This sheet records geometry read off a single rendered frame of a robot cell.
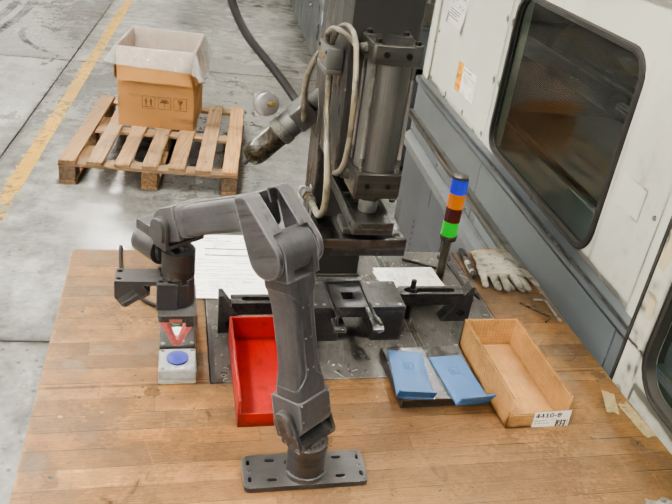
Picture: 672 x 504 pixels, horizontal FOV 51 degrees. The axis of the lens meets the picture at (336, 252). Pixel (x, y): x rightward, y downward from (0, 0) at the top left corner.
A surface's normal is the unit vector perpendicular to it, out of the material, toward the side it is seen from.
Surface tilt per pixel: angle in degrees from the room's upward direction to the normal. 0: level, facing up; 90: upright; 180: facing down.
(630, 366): 90
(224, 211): 88
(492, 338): 90
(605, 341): 90
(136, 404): 0
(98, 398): 0
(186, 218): 82
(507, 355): 0
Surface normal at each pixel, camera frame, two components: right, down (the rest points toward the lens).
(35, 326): 0.12, -0.87
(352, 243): 0.19, 0.50
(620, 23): -0.98, -0.04
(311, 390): 0.74, 0.17
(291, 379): -0.63, 0.13
